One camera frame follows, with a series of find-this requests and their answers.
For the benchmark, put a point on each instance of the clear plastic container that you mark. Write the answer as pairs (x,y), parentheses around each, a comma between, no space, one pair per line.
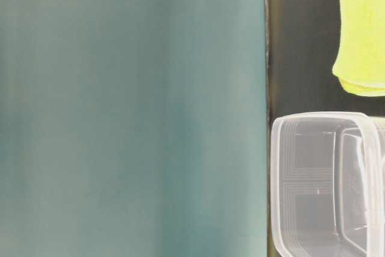
(327,184)

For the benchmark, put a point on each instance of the teal backdrop curtain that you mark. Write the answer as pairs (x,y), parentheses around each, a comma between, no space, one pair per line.
(133,128)

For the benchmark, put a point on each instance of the yellow towel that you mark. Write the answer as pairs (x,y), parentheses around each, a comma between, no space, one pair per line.
(359,65)

